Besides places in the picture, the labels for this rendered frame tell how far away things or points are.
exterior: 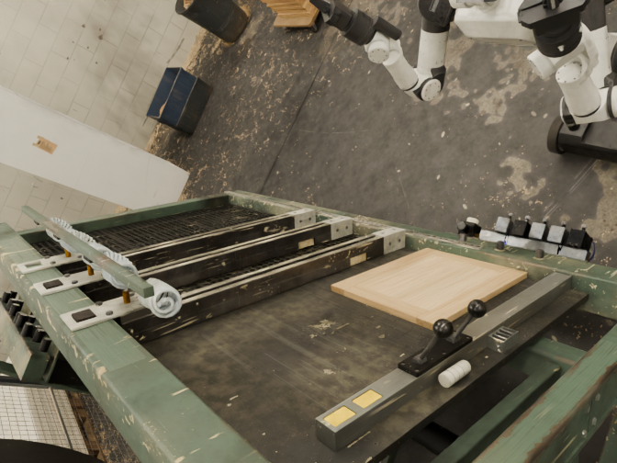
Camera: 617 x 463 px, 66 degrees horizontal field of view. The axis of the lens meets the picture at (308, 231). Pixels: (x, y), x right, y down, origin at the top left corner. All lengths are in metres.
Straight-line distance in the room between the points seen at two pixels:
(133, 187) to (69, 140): 0.74
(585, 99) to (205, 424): 1.11
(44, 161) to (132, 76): 1.99
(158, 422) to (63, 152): 4.19
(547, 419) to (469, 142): 2.26
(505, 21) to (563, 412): 1.01
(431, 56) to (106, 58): 5.02
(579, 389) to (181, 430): 0.68
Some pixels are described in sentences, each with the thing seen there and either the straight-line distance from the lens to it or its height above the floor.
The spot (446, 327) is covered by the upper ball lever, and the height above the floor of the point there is 1.56.
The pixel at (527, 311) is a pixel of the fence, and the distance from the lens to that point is 1.34.
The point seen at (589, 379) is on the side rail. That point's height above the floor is 1.36.
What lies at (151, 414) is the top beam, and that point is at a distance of 0.83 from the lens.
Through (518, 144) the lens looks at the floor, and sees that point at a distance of 2.86.
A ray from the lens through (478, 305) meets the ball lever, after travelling 1.01.
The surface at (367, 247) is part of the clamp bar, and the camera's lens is 1.68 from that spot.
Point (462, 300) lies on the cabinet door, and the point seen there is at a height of 1.17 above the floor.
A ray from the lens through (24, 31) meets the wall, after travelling 6.16.
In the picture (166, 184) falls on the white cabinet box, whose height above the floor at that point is 0.19.
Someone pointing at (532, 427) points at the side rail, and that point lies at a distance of 0.88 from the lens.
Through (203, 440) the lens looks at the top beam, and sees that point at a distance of 0.76.
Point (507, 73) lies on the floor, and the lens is 3.14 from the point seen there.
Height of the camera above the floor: 2.37
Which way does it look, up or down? 42 degrees down
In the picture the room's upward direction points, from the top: 66 degrees counter-clockwise
